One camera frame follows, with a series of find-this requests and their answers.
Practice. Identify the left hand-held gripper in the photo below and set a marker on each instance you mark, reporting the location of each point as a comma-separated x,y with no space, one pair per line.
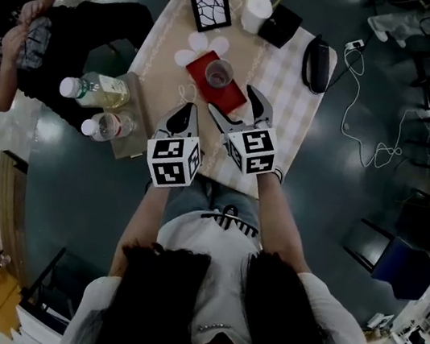
172,160

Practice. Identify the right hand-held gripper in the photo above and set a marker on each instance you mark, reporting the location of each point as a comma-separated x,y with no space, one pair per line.
253,149

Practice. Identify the red tray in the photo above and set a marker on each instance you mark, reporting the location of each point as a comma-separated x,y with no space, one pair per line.
228,93

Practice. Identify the clear plastic cup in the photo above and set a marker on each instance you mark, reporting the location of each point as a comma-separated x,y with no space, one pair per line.
218,74

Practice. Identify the person's right forearm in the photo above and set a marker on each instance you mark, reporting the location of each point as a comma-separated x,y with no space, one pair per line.
280,223

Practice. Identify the person's left forearm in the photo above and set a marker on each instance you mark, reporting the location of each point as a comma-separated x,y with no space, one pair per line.
141,220

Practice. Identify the checked beige tablecloth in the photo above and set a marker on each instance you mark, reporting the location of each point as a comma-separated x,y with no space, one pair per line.
280,96

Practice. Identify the person's blue jeans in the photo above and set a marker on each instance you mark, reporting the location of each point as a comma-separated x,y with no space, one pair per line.
194,196

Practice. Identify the brown cardboard board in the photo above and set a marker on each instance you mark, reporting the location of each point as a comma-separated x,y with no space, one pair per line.
132,141

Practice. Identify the small clear plastic bottle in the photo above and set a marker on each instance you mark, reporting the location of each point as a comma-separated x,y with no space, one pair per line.
110,125

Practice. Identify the white flower-shaped coaster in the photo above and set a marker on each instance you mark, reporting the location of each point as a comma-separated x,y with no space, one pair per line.
201,44

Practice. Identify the black square box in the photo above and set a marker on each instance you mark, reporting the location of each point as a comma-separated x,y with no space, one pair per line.
280,26

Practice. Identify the large bottle with yellow liquid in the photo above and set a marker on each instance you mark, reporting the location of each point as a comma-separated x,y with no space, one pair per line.
102,91

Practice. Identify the white paper roll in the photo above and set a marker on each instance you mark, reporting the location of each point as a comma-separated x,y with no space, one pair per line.
256,12

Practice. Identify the black branch-pattern lantern box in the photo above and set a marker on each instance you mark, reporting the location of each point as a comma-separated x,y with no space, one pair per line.
210,7

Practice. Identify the person's white shirt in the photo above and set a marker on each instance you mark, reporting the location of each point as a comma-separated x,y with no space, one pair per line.
222,274

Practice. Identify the white power plug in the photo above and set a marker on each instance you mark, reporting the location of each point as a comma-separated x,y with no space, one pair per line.
354,44

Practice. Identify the wooden plank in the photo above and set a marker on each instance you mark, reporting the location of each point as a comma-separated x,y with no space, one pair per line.
9,206

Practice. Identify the blue chair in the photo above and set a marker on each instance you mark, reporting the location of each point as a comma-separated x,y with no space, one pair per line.
407,268

